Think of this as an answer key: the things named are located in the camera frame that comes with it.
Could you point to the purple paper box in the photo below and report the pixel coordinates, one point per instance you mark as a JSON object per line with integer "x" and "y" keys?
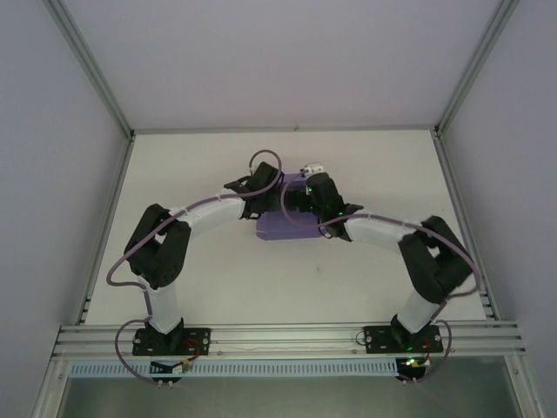
{"x": 283, "y": 228}

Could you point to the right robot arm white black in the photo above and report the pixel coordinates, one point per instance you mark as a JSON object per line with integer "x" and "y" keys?
{"x": 431, "y": 265}

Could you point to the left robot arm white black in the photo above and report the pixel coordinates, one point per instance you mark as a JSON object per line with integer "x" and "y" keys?
{"x": 165, "y": 261}

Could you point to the right wiring connector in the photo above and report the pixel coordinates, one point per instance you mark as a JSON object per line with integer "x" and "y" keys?
{"x": 413, "y": 362}

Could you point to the wiring connector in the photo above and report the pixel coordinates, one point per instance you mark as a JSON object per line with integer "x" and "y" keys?
{"x": 413, "y": 362}
{"x": 178, "y": 366}

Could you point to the left wiring connector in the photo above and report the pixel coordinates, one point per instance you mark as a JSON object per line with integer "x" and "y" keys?
{"x": 178, "y": 366}

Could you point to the grey metal sheet panel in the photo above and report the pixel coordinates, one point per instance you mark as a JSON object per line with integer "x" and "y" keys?
{"x": 283, "y": 398}

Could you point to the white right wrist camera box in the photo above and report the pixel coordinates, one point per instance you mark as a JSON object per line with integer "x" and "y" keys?
{"x": 313, "y": 168}

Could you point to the aluminium right side rail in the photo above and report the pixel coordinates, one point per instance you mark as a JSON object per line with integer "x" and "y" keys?
{"x": 465, "y": 226}

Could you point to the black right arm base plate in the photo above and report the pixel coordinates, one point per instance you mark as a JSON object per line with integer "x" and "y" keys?
{"x": 376, "y": 339}

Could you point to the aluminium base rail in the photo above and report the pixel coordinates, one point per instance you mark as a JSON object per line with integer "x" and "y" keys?
{"x": 283, "y": 341}

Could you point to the aluminium left side rail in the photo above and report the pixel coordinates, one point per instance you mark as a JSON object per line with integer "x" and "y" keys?
{"x": 106, "y": 226}

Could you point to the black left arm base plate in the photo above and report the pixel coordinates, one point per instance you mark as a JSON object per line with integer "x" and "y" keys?
{"x": 198, "y": 339}

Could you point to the aluminium right frame post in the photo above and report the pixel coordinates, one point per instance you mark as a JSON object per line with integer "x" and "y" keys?
{"x": 474, "y": 69}

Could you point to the aluminium frame post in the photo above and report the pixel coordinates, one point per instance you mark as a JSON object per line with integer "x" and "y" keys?
{"x": 91, "y": 69}
{"x": 474, "y": 69}

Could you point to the aluminium left frame post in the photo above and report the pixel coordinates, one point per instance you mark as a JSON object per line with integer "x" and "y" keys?
{"x": 91, "y": 69}

